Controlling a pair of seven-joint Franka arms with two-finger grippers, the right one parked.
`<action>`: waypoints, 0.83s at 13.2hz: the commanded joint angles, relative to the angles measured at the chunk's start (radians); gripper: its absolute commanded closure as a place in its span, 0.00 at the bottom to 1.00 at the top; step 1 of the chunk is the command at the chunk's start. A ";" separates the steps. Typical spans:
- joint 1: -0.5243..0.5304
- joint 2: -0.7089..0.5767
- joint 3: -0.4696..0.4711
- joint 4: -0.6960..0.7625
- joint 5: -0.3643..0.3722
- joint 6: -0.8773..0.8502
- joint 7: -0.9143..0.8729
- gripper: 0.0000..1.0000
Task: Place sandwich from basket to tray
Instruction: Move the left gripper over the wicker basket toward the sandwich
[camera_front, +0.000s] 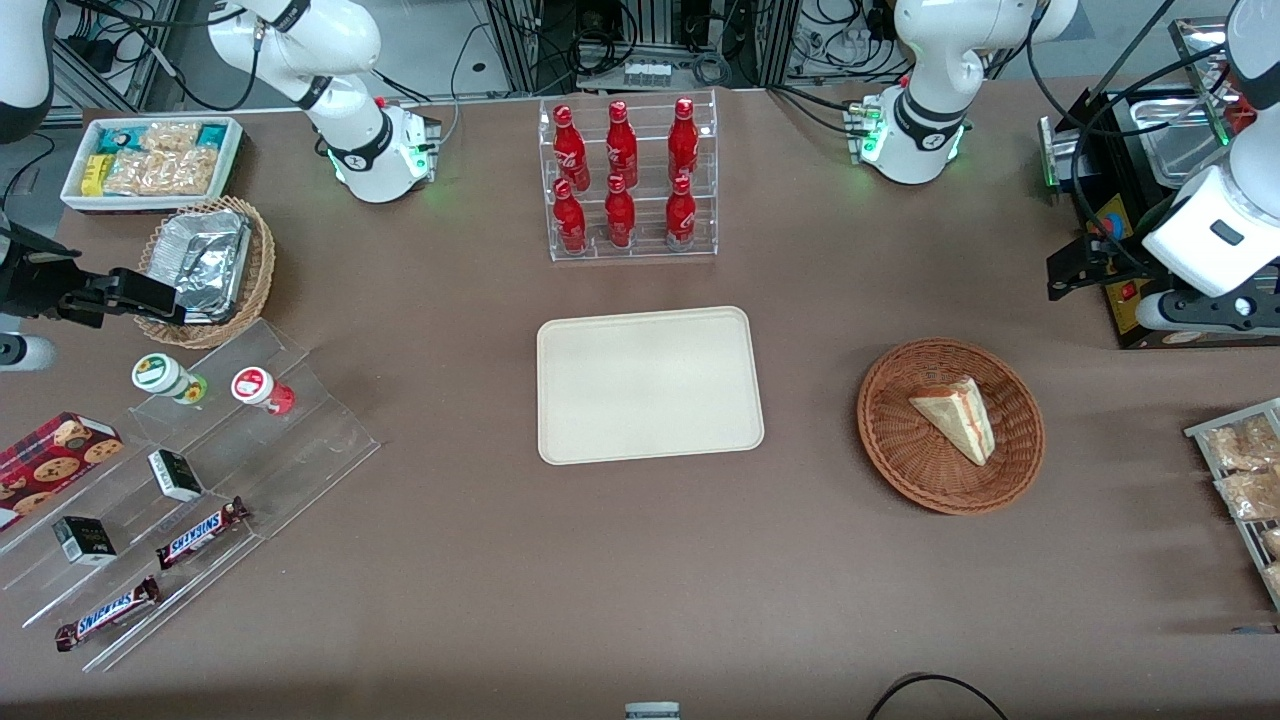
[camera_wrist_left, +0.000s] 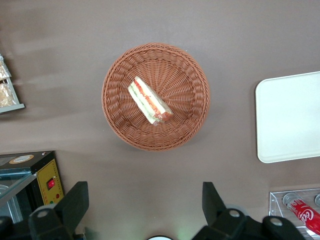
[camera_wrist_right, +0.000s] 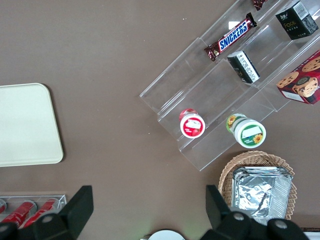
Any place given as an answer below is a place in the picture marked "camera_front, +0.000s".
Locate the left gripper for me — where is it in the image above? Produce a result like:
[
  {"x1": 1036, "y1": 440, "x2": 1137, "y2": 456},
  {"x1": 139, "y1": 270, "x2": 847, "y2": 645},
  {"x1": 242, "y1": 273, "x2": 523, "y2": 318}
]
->
[{"x1": 1046, "y1": 231, "x2": 1280, "y2": 334}]

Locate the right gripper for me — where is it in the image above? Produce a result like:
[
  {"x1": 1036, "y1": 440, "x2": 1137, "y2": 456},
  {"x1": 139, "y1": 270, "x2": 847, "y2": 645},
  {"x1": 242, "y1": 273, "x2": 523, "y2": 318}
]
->
[{"x1": 0, "y1": 225, "x2": 187, "y2": 373}]

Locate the triangular sandwich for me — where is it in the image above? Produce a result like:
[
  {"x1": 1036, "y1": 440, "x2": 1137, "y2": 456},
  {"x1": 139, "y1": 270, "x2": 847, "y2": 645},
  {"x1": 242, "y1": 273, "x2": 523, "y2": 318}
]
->
[{"x1": 908, "y1": 376, "x2": 997, "y2": 468}]

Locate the light wicker basket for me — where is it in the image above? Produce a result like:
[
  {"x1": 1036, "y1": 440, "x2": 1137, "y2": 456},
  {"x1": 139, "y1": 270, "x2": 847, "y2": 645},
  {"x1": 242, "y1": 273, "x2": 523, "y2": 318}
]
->
[{"x1": 134, "y1": 196, "x2": 277, "y2": 350}]

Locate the brown wicker basket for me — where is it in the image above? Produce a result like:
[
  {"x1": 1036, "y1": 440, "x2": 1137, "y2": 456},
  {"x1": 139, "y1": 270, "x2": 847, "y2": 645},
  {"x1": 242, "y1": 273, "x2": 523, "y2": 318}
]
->
[{"x1": 857, "y1": 338, "x2": 1046, "y2": 517}]

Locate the beige plastic tray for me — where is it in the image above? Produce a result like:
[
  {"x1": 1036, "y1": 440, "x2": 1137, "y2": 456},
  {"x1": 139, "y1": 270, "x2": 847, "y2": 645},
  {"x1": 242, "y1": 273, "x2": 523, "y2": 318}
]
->
[{"x1": 536, "y1": 305, "x2": 766, "y2": 467}]

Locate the green lid cup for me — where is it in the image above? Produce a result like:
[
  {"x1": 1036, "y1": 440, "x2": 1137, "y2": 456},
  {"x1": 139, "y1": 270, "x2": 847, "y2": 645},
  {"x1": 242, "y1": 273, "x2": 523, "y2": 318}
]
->
[{"x1": 131, "y1": 353, "x2": 209, "y2": 406}]

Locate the aluminium foil container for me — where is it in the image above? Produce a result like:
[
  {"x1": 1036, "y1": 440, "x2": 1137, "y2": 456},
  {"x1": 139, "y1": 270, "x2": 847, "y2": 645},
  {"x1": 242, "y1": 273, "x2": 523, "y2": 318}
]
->
[{"x1": 149, "y1": 209, "x2": 253, "y2": 324}]

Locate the black food warmer appliance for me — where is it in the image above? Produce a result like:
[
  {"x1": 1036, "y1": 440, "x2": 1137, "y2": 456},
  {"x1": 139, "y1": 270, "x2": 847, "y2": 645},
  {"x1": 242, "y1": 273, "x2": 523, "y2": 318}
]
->
[{"x1": 1038, "y1": 15, "x2": 1280, "y2": 351}]

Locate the large clear snack bag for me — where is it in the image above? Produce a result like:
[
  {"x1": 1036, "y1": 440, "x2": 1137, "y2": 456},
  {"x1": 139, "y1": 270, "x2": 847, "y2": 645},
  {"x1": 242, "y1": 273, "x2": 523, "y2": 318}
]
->
[{"x1": 104, "y1": 147, "x2": 218, "y2": 197}]

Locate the stainless steel pan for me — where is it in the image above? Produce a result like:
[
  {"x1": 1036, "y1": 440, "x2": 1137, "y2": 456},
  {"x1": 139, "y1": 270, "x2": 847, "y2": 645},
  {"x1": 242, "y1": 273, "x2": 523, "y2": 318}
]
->
[{"x1": 1133, "y1": 90, "x2": 1229, "y2": 188}]

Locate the red lid cup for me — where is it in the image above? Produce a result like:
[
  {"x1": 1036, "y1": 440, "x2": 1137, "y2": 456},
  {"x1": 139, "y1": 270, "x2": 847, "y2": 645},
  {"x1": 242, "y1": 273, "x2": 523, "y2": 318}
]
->
[{"x1": 230, "y1": 366, "x2": 297, "y2": 417}]

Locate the small clear snack bag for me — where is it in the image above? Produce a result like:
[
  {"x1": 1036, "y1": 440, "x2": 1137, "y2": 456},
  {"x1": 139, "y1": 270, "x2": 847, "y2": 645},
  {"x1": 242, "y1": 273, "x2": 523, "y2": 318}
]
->
[{"x1": 140, "y1": 121, "x2": 203, "y2": 153}]

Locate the red cookie box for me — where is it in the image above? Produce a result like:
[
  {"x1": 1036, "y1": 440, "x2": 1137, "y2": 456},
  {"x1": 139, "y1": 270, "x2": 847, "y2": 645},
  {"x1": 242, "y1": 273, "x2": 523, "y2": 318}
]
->
[{"x1": 0, "y1": 411, "x2": 125, "y2": 532}]

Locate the small black box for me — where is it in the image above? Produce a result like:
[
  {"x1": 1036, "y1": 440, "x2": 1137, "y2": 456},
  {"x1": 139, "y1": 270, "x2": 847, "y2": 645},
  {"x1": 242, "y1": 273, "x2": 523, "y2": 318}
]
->
[
  {"x1": 51, "y1": 515, "x2": 118, "y2": 567},
  {"x1": 147, "y1": 448, "x2": 205, "y2": 503}
]

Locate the white rectangular snack bin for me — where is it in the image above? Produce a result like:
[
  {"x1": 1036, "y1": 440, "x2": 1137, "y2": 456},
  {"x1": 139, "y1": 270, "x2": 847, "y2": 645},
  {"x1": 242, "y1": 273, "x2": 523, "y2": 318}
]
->
[{"x1": 61, "y1": 116, "x2": 245, "y2": 214}]

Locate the clear acrylic stepped shelf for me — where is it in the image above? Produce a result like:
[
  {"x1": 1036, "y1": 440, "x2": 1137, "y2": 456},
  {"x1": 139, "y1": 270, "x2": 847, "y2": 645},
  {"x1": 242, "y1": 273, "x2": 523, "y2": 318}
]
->
[{"x1": 0, "y1": 319, "x2": 382, "y2": 673}]

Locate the snickers chocolate bar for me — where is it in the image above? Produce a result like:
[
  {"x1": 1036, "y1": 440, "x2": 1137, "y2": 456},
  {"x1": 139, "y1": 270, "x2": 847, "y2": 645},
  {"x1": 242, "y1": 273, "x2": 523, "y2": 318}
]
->
[
  {"x1": 155, "y1": 496, "x2": 250, "y2": 571},
  {"x1": 54, "y1": 575, "x2": 162, "y2": 653}
]

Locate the red cola bottle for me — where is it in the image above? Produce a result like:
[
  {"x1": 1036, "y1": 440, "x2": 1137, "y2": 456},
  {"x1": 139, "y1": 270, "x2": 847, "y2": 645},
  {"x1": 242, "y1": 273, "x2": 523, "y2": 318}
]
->
[
  {"x1": 668, "y1": 97, "x2": 700, "y2": 183},
  {"x1": 604, "y1": 174, "x2": 637, "y2": 249},
  {"x1": 605, "y1": 100, "x2": 639, "y2": 188},
  {"x1": 552, "y1": 103, "x2": 591, "y2": 191},
  {"x1": 665, "y1": 175, "x2": 697, "y2": 251},
  {"x1": 552, "y1": 178, "x2": 589, "y2": 254}
]

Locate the clear acrylic bottle rack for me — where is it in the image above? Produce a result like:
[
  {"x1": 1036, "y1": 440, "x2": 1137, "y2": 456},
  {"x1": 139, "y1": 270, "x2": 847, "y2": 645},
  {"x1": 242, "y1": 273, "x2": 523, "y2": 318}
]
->
[{"x1": 538, "y1": 89, "x2": 719, "y2": 264}]

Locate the metal wire rack tray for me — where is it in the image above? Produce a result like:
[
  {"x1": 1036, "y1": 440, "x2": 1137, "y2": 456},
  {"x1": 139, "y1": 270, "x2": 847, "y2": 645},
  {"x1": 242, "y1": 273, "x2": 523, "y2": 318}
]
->
[{"x1": 1184, "y1": 397, "x2": 1280, "y2": 612}]

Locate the black cable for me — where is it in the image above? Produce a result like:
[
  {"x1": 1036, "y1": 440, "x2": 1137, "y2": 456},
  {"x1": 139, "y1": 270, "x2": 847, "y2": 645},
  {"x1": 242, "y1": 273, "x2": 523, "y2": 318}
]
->
[{"x1": 865, "y1": 672, "x2": 1012, "y2": 720}]

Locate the aluminium frame rack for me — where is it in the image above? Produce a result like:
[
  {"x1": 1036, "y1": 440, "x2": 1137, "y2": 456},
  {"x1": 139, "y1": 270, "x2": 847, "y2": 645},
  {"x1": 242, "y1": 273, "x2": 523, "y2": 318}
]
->
[{"x1": 486, "y1": 0, "x2": 803, "y2": 94}]

